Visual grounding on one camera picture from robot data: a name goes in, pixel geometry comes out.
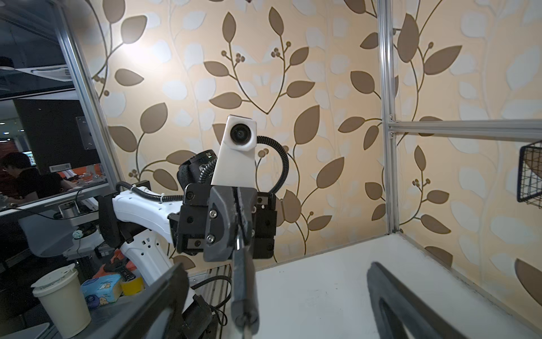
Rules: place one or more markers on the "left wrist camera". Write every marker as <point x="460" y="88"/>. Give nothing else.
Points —
<point x="236" y="158"/>

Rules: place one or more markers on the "person at desk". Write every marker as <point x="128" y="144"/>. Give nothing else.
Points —
<point x="30" y="184"/>

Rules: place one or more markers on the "paper coffee cup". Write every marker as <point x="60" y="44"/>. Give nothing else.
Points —
<point x="60" y="294"/>

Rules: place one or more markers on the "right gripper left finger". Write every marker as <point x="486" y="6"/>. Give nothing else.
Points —
<point x="155" y="313"/>

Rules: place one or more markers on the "back wire basket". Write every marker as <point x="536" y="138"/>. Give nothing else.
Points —
<point x="529" y="175"/>

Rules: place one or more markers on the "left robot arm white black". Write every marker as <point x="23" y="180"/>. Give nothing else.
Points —
<point x="132" y="218"/>

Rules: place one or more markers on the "blue snack box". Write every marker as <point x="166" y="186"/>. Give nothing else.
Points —
<point x="102" y="291"/>

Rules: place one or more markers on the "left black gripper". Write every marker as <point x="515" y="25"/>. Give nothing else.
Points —
<point x="217" y="220"/>

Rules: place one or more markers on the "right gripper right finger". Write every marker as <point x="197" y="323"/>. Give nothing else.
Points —
<point x="399" y="313"/>

